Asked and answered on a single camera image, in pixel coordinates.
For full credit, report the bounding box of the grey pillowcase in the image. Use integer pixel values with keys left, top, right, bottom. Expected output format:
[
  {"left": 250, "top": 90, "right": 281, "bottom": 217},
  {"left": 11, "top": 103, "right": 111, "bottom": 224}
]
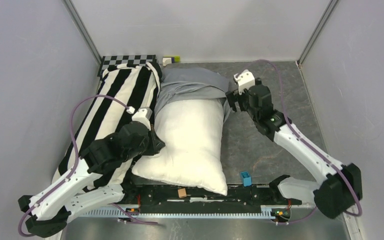
[{"left": 153, "top": 67, "right": 232, "bottom": 122}]

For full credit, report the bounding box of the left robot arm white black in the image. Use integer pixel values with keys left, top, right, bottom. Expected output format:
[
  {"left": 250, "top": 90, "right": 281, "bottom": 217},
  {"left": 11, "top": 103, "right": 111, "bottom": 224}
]
[{"left": 18, "top": 121, "right": 166, "bottom": 238}]

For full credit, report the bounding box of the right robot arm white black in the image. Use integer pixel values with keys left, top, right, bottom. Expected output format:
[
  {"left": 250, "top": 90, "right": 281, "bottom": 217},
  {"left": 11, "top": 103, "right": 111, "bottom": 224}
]
[{"left": 226, "top": 84, "right": 363, "bottom": 219}]

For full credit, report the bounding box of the black white striped pillow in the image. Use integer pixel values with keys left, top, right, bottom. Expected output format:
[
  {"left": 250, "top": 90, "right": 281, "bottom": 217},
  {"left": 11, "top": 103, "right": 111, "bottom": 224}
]
[{"left": 51, "top": 61, "right": 163, "bottom": 193}]

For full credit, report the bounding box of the orange small cube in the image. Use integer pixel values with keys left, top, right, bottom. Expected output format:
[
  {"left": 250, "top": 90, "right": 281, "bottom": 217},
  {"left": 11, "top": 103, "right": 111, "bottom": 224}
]
[{"left": 177, "top": 188, "right": 187, "bottom": 199}]

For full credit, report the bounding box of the white yellow-green small block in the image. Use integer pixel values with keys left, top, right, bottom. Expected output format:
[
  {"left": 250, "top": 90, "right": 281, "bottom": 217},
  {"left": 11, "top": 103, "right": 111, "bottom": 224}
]
[{"left": 162, "top": 56, "right": 181, "bottom": 66}]

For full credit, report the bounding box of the checkerboard calibration board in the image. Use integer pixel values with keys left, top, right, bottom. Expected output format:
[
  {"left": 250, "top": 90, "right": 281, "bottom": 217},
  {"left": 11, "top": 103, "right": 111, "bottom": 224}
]
[{"left": 97, "top": 54, "right": 158, "bottom": 77}]

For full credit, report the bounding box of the blue small box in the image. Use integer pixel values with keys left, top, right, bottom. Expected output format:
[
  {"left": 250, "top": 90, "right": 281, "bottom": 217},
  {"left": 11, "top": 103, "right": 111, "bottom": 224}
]
[{"left": 240, "top": 171, "right": 252, "bottom": 187}]

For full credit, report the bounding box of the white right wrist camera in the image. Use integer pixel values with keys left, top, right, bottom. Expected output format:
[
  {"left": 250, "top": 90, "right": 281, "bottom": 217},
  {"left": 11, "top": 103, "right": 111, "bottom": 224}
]
[{"left": 233, "top": 69, "right": 256, "bottom": 95}]

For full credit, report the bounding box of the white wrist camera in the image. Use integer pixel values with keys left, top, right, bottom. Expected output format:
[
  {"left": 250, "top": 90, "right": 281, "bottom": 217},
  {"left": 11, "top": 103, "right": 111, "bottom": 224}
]
[
  {"left": 233, "top": 69, "right": 256, "bottom": 95},
  {"left": 126, "top": 106, "right": 153, "bottom": 131}
]

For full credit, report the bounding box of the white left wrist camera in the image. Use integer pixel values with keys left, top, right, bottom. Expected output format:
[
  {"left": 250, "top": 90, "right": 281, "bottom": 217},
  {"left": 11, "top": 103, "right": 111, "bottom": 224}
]
[{"left": 126, "top": 106, "right": 153, "bottom": 131}]

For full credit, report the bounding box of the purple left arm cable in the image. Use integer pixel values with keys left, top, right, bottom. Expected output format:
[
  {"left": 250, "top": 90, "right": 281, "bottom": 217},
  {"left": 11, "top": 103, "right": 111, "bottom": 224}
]
[{"left": 17, "top": 94, "right": 160, "bottom": 238}]

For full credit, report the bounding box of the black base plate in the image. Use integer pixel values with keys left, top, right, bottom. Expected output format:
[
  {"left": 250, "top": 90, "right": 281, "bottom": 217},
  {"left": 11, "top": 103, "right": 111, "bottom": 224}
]
[{"left": 118, "top": 184, "right": 302, "bottom": 214}]

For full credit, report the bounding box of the white toothed rail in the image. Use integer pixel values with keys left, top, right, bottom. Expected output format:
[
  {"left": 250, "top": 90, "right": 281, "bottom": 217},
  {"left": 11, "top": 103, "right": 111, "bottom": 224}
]
[{"left": 79, "top": 205, "right": 279, "bottom": 220}]

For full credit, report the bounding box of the right aluminium corner post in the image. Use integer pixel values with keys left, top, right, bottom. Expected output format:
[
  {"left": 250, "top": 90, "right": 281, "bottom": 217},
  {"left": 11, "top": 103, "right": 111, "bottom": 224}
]
[{"left": 296, "top": 0, "right": 340, "bottom": 68}]

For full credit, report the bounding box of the aluminium corner post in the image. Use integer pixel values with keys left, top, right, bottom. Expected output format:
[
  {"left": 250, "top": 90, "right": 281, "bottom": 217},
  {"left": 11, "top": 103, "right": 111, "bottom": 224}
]
[
  {"left": 296, "top": 0, "right": 340, "bottom": 68},
  {"left": 62, "top": 0, "right": 102, "bottom": 65}
]

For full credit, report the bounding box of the left aluminium corner post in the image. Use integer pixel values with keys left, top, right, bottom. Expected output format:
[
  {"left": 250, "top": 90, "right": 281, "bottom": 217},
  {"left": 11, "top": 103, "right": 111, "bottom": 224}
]
[{"left": 62, "top": 0, "right": 102, "bottom": 65}]

